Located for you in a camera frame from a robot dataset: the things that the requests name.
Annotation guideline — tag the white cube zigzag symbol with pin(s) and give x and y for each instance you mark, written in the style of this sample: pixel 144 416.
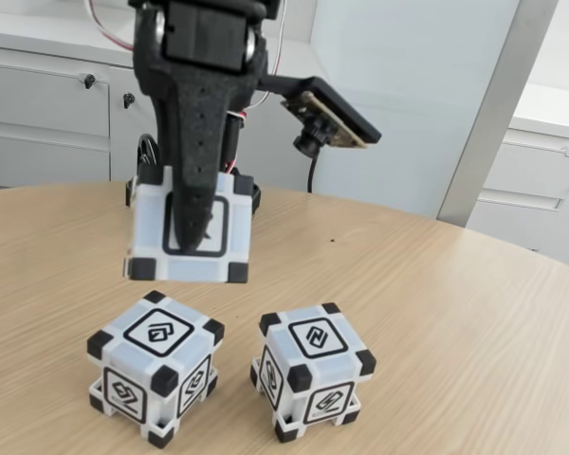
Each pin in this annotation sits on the white cube zigzag symbol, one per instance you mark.
pixel 317 336

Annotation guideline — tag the black camera module on bracket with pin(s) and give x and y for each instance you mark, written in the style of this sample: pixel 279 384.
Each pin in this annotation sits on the black camera module on bracket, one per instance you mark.
pixel 346 118

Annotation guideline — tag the wide white drawer cabinet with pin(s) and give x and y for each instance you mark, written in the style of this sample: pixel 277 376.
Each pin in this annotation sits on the wide white drawer cabinet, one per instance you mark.
pixel 42 118

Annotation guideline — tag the white cube stacked-squares symbol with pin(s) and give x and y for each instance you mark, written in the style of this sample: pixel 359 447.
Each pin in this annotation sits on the white cube stacked-squares symbol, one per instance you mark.
pixel 156 332

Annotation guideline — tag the white cube crossed-lines symbol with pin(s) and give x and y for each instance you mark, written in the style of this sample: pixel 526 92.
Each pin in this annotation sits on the white cube crossed-lines symbol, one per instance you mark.
pixel 147 223

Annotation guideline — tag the black cabinet lock key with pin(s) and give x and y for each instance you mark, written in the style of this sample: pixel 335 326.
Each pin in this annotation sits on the black cabinet lock key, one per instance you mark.
pixel 89 82
pixel 128 100

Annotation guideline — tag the narrow white drawer cabinet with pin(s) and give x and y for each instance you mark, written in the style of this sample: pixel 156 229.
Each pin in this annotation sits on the narrow white drawer cabinet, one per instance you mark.
pixel 526 227

